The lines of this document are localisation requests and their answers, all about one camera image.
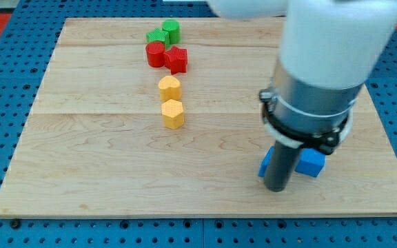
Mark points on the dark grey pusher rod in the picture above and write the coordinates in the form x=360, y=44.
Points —
x=282, y=163

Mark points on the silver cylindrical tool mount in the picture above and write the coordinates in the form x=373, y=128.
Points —
x=299, y=115

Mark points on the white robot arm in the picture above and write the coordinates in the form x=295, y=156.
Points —
x=328, y=49

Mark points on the blue block left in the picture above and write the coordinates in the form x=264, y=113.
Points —
x=265, y=162

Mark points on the blue cube block right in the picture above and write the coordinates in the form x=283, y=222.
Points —
x=311, y=163

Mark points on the yellow hexagon block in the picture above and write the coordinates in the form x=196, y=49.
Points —
x=173, y=114

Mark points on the yellow heart block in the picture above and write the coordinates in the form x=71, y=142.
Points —
x=170, y=88

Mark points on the red star block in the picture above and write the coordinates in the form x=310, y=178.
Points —
x=176, y=60

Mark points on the wooden board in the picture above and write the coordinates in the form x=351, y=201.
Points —
x=94, y=144

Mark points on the red cylinder block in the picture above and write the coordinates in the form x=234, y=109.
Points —
x=155, y=54

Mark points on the green cylinder block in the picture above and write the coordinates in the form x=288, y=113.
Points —
x=172, y=26

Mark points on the green star block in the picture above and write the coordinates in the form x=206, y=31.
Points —
x=158, y=35

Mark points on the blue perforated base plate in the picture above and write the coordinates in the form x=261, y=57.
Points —
x=29, y=34

